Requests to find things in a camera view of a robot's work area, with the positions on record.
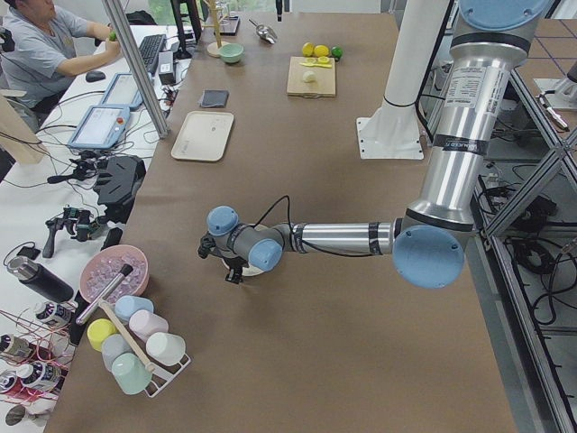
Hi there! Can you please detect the light blue cup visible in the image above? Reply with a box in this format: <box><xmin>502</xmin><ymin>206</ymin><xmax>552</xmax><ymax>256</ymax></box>
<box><xmin>114</xmin><ymin>295</ymin><xmax>154</xmax><ymax>324</ymax></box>

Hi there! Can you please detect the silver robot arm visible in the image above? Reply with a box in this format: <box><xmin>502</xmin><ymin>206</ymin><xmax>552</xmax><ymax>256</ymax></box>
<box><xmin>198</xmin><ymin>1</ymin><xmax>547</xmax><ymax>289</ymax></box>

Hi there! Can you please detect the grey folded cloth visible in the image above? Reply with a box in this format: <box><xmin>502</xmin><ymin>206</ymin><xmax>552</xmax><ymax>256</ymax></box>
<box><xmin>198</xmin><ymin>89</ymin><xmax>229</xmax><ymax>108</ymax></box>

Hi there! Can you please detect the upper blue teach pendant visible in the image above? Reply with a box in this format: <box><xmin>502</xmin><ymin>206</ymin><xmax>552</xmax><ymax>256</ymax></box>
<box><xmin>67</xmin><ymin>105</ymin><xmax>131</xmax><ymax>150</ymax></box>

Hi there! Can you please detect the grey cup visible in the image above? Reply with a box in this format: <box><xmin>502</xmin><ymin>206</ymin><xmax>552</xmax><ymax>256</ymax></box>
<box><xmin>101</xmin><ymin>334</ymin><xmax>133</xmax><ymax>373</ymax></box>

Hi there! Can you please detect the white cup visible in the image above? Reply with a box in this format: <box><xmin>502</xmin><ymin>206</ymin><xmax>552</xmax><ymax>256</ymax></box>
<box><xmin>146</xmin><ymin>332</ymin><xmax>186</xmax><ymax>366</ymax></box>

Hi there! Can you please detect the yellow plastic knife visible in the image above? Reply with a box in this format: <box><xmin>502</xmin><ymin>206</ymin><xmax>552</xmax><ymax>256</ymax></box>
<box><xmin>299</xmin><ymin>62</ymin><xmax>333</xmax><ymax>69</ymax></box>

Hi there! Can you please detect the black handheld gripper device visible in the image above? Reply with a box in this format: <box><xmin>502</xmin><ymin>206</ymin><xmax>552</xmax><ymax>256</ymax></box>
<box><xmin>41</xmin><ymin>206</ymin><xmax>107</xmax><ymax>258</ymax></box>

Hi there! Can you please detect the yellow cup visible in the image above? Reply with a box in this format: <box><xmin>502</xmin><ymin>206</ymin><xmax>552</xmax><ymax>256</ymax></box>
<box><xmin>87</xmin><ymin>318</ymin><xmax>118</xmax><ymax>352</ymax></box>

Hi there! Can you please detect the wooden cup tree stand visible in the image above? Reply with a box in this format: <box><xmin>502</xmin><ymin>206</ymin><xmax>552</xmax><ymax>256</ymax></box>
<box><xmin>203</xmin><ymin>0</ymin><xmax>229</xmax><ymax>58</ymax></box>

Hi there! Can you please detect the beige rectangular tray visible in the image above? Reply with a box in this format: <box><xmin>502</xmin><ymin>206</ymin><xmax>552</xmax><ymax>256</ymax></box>
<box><xmin>170</xmin><ymin>111</ymin><xmax>234</xmax><ymax>162</ymax></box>

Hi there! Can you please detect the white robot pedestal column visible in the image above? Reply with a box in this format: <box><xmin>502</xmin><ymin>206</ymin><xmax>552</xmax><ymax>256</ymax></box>
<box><xmin>356</xmin><ymin>0</ymin><xmax>453</xmax><ymax>160</ymax></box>

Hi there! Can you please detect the aluminium frame post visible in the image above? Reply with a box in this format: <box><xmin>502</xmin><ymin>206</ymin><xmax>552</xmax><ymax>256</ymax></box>
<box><xmin>102</xmin><ymin>0</ymin><xmax>169</xmax><ymax>139</ymax></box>

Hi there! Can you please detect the white cup rack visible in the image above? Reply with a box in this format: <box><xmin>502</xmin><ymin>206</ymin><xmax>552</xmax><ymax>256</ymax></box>
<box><xmin>85</xmin><ymin>295</ymin><xmax>192</xmax><ymax>399</ymax></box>

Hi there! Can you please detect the black keyboard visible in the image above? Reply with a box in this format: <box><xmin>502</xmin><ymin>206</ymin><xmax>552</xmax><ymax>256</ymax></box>
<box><xmin>139</xmin><ymin>33</ymin><xmax>167</xmax><ymax>75</ymax></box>

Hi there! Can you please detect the metal muddler in bowl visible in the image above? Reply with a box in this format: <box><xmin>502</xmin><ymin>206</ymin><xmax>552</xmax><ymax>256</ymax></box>
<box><xmin>75</xmin><ymin>263</ymin><xmax>133</xmax><ymax>326</ymax></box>

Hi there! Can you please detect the beige round plate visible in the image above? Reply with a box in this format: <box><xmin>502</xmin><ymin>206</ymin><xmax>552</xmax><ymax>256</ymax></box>
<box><xmin>221</xmin><ymin>258</ymin><xmax>264</xmax><ymax>278</ymax></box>

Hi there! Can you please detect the seated person grey shirt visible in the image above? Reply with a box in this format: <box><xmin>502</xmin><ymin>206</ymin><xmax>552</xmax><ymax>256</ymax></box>
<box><xmin>2</xmin><ymin>1</ymin><xmax>121</xmax><ymax>114</ymax></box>

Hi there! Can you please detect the pink cup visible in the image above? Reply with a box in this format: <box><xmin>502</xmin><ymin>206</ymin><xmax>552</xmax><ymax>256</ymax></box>
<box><xmin>128</xmin><ymin>309</ymin><xmax>169</xmax><ymax>343</ymax></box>

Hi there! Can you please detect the whole yellow lemon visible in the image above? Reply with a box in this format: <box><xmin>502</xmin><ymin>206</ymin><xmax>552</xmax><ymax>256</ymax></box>
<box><xmin>301</xmin><ymin>42</ymin><xmax>316</xmax><ymax>57</ymax></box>
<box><xmin>313</xmin><ymin>44</ymin><xmax>331</xmax><ymax>58</ymax></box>

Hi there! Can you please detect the black perforated bracket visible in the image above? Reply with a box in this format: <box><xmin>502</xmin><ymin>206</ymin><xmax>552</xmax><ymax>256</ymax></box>
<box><xmin>93</xmin><ymin>155</ymin><xmax>146</xmax><ymax>224</ymax></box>

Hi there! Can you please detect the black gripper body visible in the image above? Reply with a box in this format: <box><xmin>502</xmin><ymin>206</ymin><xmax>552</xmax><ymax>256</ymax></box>
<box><xmin>222</xmin><ymin>256</ymin><xmax>248</xmax><ymax>276</ymax></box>

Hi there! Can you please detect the wooden cutting board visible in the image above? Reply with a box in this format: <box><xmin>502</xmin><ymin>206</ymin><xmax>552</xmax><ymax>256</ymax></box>
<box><xmin>287</xmin><ymin>56</ymin><xmax>336</xmax><ymax>97</ymax></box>

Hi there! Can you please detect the mint green cup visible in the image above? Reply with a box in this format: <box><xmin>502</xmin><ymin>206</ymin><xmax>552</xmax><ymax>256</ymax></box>
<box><xmin>111</xmin><ymin>353</ymin><xmax>152</xmax><ymax>395</ymax></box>

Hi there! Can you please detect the black computer mouse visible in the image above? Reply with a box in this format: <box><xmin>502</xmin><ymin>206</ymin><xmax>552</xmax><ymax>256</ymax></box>
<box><xmin>85</xmin><ymin>70</ymin><xmax>106</xmax><ymax>83</ymax></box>

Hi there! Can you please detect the black camera mount wrist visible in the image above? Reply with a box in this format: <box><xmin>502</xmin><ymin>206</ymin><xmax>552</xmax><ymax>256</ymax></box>
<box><xmin>197</xmin><ymin>232</ymin><xmax>216</xmax><ymax>259</ymax></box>

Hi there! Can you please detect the green lime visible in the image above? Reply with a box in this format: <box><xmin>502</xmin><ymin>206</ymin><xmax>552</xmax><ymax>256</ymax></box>
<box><xmin>331</xmin><ymin>46</ymin><xmax>343</xmax><ymax>61</ymax></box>

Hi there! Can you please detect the metal ice scoop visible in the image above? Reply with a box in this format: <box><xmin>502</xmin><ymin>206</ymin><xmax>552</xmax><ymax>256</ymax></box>
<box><xmin>249</xmin><ymin>19</ymin><xmax>278</xmax><ymax>44</ymax></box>

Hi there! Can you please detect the left whole yellow lemon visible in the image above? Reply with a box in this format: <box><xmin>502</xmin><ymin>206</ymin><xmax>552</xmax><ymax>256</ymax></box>
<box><xmin>301</xmin><ymin>42</ymin><xmax>316</xmax><ymax>57</ymax></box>

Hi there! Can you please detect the right whole yellow lemon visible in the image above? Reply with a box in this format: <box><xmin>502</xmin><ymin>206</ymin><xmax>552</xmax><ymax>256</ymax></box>
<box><xmin>313</xmin><ymin>44</ymin><xmax>331</xmax><ymax>58</ymax></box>

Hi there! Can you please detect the black thermos bottle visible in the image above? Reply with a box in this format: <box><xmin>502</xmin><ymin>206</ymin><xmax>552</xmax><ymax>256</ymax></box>
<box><xmin>5</xmin><ymin>255</ymin><xmax>74</xmax><ymax>303</ymax></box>

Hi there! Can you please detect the mint green bowl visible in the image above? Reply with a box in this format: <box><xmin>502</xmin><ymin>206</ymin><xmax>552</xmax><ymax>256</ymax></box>
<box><xmin>219</xmin><ymin>43</ymin><xmax>244</xmax><ymax>64</ymax></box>

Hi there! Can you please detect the pink bowl with ice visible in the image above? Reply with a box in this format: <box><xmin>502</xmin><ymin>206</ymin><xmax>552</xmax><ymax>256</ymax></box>
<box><xmin>79</xmin><ymin>244</ymin><xmax>149</xmax><ymax>303</ymax></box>

